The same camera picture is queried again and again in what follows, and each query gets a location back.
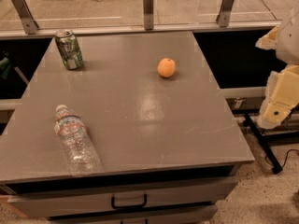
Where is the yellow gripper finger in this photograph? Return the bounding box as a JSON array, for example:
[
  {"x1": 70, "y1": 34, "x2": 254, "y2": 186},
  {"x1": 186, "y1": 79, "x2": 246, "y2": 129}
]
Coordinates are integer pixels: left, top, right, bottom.
[
  {"x1": 257, "y1": 64, "x2": 299, "y2": 129},
  {"x1": 255, "y1": 26, "x2": 279, "y2": 50}
]

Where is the orange fruit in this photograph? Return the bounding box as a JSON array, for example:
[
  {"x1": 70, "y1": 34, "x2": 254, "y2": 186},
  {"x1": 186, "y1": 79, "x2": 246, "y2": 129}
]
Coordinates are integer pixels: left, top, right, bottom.
[{"x1": 157, "y1": 58, "x2": 176, "y2": 78}]

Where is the green soda can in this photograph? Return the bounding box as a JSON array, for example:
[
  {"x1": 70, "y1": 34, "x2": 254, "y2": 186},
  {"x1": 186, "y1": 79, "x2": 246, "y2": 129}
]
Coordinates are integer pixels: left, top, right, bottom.
[{"x1": 55, "y1": 30, "x2": 83, "y2": 70}]

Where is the grey side ledge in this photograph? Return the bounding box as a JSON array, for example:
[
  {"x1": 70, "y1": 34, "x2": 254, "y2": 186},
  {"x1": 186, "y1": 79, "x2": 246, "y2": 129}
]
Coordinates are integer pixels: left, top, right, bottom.
[{"x1": 221, "y1": 87, "x2": 265, "y2": 110}]

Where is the black stand leg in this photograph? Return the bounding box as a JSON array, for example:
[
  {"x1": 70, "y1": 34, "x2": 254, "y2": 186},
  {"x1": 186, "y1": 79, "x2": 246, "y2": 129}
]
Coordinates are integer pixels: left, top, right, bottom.
[{"x1": 243, "y1": 114, "x2": 283, "y2": 175}]

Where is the grey lower drawer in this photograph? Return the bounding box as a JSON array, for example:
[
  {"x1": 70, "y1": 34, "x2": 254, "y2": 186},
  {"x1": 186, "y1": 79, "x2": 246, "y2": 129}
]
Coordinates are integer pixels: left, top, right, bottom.
[{"x1": 50, "y1": 205, "x2": 217, "y2": 224}]

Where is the grey drawer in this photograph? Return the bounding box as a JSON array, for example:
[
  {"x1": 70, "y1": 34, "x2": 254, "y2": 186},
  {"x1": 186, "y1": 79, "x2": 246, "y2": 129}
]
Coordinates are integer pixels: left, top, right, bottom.
[
  {"x1": 50, "y1": 205, "x2": 217, "y2": 224},
  {"x1": 8, "y1": 176, "x2": 237, "y2": 217}
]

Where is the clear plastic water bottle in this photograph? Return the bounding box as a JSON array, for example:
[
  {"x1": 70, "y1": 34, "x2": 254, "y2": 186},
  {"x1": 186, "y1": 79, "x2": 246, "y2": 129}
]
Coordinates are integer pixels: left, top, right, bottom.
[{"x1": 54, "y1": 105, "x2": 102, "y2": 176}]

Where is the grey upper drawer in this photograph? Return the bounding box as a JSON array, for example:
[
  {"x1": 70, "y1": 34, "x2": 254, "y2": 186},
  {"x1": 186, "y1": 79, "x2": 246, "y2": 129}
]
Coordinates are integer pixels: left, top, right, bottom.
[{"x1": 8, "y1": 176, "x2": 237, "y2": 217}]

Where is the right metal bracket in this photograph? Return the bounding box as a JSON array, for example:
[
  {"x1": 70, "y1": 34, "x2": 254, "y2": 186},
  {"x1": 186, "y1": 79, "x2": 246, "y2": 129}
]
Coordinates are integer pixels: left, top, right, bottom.
[{"x1": 216, "y1": 0, "x2": 235, "y2": 27}]

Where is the metal bracket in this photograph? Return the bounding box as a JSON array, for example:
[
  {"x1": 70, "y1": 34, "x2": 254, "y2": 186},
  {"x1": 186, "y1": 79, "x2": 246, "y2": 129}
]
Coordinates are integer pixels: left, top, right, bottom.
[
  {"x1": 216, "y1": 0, "x2": 235, "y2": 27},
  {"x1": 11, "y1": 0, "x2": 39, "y2": 35},
  {"x1": 143, "y1": 0, "x2": 154, "y2": 30}
]

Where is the black floor cable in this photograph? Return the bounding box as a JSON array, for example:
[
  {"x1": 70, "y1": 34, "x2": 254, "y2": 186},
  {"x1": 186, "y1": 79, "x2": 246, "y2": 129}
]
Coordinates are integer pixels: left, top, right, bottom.
[{"x1": 264, "y1": 148, "x2": 299, "y2": 168}]

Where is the middle metal bracket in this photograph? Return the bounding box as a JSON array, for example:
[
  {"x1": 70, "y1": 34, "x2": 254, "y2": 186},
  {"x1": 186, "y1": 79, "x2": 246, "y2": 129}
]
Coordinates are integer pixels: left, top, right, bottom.
[{"x1": 143, "y1": 0, "x2": 154, "y2": 30}]

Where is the black upper drawer handle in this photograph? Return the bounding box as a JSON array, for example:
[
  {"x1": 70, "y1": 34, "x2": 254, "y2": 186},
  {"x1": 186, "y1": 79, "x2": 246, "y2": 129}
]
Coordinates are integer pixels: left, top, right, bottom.
[{"x1": 110, "y1": 194, "x2": 148, "y2": 210}]

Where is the left metal bracket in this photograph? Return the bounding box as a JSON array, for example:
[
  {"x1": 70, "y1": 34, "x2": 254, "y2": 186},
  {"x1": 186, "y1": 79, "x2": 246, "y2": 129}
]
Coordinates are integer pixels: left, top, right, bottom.
[{"x1": 11, "y1": 0, "x2": 39, "y2": 35}]

